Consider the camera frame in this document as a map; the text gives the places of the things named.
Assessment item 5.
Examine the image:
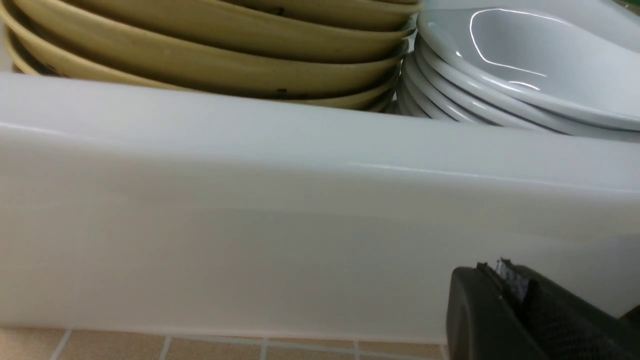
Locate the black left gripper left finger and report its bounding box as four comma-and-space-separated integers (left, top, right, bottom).
446, 263, 550, 360

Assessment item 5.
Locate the stack of white dishes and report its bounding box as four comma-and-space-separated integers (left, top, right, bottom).
402, 1, 639, 143

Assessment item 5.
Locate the large white plastic tub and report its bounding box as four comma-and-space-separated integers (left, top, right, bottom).
1, 48, 639, 342

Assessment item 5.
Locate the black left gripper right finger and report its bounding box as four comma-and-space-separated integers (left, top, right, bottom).
505, 260, 639, 360

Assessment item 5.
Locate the stack of yellow bowls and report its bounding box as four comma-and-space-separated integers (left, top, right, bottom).
1, 0, 423, 112

